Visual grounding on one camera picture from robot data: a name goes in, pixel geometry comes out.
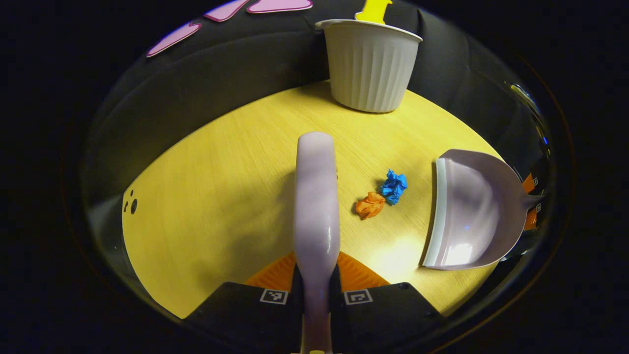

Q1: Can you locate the lilac plastic dustpan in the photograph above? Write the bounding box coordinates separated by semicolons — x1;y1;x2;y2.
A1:
420;149;544;271

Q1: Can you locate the white ribbed garbage bin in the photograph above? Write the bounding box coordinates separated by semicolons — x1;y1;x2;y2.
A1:
314;19;423;114

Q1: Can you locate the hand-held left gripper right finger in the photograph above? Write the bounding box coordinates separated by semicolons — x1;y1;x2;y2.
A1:
330;251;445;354

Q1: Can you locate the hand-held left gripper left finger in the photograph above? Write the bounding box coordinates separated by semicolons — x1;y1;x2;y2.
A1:
184;252;303;354

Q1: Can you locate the blue paper ball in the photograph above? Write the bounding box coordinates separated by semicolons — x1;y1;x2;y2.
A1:
379;170;408;206

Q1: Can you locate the orange paper ball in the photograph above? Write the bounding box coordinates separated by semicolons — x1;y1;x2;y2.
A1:
355;192;386;220

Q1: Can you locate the light wooden desktop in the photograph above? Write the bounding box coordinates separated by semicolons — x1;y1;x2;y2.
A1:
122;80;507;320

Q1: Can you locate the black backdrop cloth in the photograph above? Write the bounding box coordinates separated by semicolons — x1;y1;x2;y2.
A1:
81;0;558;315

